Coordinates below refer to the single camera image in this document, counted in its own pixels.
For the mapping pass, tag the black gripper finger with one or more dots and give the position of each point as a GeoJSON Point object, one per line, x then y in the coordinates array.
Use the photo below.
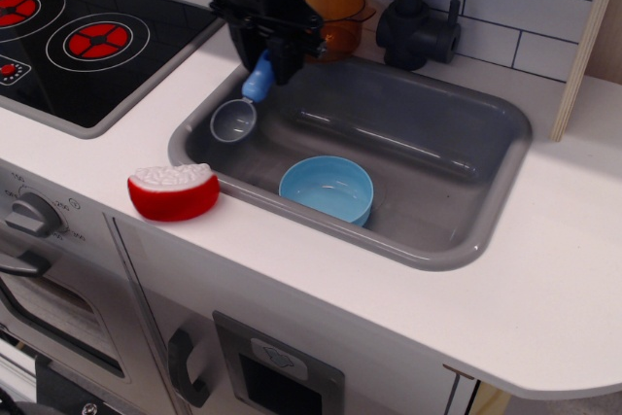
{"type": "Point", "coordinates": [286, 58]}
{"type": "Point", "coordinates": [250, 43]}

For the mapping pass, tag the blue handled metal spoon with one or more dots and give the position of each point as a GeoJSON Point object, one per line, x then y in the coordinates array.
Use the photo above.
{"type": "Point", "coordinates": [234, 120]}

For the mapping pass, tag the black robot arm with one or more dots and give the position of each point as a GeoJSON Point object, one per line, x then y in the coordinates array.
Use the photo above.
{"type": "Point", "coordinates": [287, 30]}

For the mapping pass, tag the light blue plastic bowl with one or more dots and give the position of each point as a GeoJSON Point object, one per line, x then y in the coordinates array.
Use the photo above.
{"type": "Point", "coordinates": [333, 185]}

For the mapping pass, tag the red bowl of rice toy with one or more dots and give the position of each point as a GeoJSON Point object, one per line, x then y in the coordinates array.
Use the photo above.
{"type": "Point", "coordinates": [173, 193]}

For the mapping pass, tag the grey plastic sink basin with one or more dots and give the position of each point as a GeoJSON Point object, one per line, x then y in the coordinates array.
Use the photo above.
{"type": "Point", "coordinates": [442, 158]}

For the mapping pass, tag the orange transparent plastic pot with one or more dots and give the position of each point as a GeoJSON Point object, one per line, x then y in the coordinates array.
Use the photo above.
{"type": "Point", "coordinates": [343, 26]}

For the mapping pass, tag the dark grey toy faucet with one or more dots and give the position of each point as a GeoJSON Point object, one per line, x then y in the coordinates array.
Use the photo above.
{"type": "Point", "coordinates": [410, 36]}

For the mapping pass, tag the black toy stovetop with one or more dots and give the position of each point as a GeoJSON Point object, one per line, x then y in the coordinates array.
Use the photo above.
{"type": "Point", "coordinates": [80, 65]}

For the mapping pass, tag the grey oven knob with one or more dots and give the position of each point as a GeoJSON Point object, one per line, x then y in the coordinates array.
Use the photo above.
{"type": "Point", "coordinates": [32, 214]}

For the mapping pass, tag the grey dishwasher panel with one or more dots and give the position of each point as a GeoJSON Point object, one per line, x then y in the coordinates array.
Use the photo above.
{"type": "Point", "coordinates": [275, 378]}

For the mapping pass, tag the white oven door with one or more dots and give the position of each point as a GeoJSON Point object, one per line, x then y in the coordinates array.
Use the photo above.
{"type": "Point", "coordinates": [81, 315]}

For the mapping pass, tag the grey oven door handle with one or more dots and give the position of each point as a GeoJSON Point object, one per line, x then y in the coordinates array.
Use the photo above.
{"type": "Point", "coordinates": [28, 264]}

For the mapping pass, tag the dark grey cabinet handle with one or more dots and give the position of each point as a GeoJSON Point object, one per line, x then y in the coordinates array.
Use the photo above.
{"type": "Point", "coordinates": [179, 348]}

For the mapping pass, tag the light wooden side post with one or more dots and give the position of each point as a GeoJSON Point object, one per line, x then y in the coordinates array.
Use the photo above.
{"type": "Point", "coordinates": [598, 55]}

